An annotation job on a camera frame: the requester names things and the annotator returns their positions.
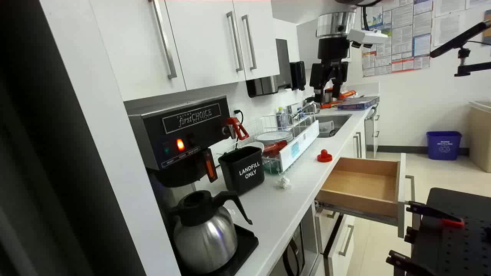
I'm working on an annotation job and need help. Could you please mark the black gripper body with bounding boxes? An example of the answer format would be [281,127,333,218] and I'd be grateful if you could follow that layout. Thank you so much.
[309,37,353,89]

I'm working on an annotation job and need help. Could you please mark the open wooden drawer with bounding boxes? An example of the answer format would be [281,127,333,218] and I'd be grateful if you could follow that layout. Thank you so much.
[315,152,418,239]

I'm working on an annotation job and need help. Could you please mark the white kitchen counter unit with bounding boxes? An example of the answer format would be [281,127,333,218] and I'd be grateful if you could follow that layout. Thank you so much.
[175,93,382,276]

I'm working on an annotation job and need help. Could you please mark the orange object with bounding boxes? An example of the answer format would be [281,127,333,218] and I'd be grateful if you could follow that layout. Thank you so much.
[321,89,358,110]

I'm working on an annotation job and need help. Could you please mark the chrome faucet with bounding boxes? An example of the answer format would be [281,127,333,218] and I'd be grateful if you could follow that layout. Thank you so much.
[290,99,321,124]

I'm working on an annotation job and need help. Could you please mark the blue flat tray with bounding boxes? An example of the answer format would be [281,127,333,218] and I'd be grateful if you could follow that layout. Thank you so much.
[336,95,381,112]

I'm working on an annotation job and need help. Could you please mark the black soap dispenser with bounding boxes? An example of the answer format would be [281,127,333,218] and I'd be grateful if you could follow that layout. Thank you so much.
[289,60,307,92]

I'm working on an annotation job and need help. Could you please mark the steel sink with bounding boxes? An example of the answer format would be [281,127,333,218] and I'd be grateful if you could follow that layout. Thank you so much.
[313,112,353,139]

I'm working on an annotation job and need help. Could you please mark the small bottle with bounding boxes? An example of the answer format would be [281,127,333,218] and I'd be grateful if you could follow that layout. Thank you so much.
[275,106,290,132]

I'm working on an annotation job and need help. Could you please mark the small red lid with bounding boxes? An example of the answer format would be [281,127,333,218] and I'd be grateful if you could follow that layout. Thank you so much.
[316,149,335,164]

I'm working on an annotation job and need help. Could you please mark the clear plate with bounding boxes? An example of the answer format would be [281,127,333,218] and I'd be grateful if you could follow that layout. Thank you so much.
[253,129,293,145]

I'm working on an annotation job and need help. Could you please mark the red item in box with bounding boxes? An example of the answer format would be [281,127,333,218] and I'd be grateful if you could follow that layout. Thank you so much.
[263,141,289,158]

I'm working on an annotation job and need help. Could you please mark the paper notice board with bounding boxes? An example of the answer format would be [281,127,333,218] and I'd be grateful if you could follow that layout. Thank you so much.
[361,0,491,78]

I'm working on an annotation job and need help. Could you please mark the red lever tap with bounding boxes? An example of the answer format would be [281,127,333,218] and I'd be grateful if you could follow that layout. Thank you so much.
[224,115,252,142]

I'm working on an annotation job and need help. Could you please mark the crumpled white paper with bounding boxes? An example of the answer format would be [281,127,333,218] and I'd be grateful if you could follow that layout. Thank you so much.
[275,175,293,190]

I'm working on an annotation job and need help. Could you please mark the black landfill only bin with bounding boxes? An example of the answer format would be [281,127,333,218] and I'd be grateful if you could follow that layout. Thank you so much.
[218,145,266,196]

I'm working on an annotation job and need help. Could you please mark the blue recycling bin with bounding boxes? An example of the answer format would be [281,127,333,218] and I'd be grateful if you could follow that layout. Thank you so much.
[425,130,464,161]

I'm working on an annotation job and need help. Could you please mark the beige trash can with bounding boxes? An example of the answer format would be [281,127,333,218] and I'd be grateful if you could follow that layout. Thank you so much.
[467,99,491,173]

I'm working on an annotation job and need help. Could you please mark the black coffee maker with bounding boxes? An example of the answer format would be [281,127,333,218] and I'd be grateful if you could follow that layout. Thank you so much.
[128,95,260,276]

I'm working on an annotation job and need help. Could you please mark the built-in black appliance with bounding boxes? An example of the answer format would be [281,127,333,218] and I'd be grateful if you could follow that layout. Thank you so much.
[270,204,321,276]

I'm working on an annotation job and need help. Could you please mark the steel coffee carafe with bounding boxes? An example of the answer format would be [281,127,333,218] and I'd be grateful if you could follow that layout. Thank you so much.
[166,188,255,274]

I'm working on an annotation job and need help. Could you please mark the black perforated table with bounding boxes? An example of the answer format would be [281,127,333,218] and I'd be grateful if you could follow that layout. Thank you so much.
[385,187,491,276]

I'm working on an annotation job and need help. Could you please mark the tall white side panel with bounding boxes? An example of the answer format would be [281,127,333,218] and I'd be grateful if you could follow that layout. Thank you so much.
[39,0,181,276]

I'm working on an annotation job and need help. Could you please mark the tall black appliance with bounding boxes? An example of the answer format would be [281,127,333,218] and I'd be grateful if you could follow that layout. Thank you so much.
[0,0,148,276]

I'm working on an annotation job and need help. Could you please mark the silver wrist camera bar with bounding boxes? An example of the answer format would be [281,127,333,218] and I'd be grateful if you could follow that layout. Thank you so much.
[347,27,391,49]

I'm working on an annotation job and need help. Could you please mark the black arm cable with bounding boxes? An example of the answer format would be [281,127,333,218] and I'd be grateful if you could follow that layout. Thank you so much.
[335,0,384,30]

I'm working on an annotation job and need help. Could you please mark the white cabinet door with handle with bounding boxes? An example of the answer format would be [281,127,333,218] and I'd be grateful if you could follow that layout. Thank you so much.
[89,0,189,103]
[164,0,249,90]
[232,0,281,81]

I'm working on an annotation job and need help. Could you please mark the black power cable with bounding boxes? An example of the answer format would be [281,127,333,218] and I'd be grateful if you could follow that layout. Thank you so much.
[232,107,247,127]

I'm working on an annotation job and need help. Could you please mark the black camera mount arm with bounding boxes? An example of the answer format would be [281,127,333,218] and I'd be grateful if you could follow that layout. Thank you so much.
[428,20,491,78]

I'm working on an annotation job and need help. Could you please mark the white drawer front with handle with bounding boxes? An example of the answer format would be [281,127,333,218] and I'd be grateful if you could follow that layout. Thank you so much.
[327,213,358,276]

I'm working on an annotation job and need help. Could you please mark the red handled black clamp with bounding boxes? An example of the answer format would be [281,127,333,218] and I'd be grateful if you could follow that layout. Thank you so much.
[405,199,467,231]

